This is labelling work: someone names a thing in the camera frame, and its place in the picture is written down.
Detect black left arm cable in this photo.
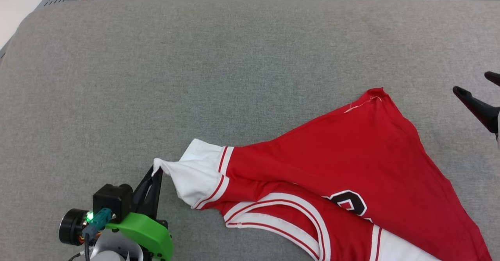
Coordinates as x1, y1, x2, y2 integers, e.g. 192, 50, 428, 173
68, 208, 114, 261

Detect red and white basketball jersey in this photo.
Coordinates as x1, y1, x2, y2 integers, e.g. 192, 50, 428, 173
153, 87, 493, 261

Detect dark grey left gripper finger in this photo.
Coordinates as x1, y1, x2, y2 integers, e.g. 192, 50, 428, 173
133, 166, 154, 213
143, 169, 163, 219

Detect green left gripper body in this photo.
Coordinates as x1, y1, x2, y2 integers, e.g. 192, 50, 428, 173
59, 208, 174, 261

